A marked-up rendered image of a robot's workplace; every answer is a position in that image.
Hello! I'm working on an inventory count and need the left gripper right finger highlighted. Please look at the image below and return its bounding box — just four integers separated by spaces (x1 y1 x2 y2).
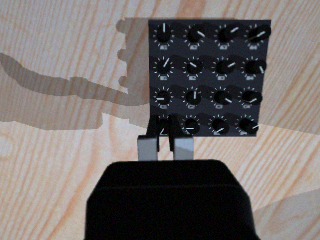
168 115 194 160

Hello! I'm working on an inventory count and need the black knob box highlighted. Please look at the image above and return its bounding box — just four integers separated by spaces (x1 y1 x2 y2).
148 19 272 137

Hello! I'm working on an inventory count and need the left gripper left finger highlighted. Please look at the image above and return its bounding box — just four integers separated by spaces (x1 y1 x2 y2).
137 115 159 161

